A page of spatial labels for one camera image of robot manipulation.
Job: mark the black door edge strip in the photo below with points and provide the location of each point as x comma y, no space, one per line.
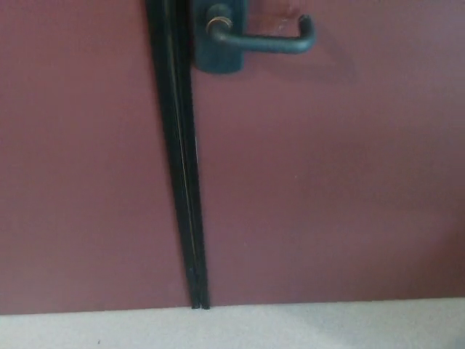
187,145
167,109

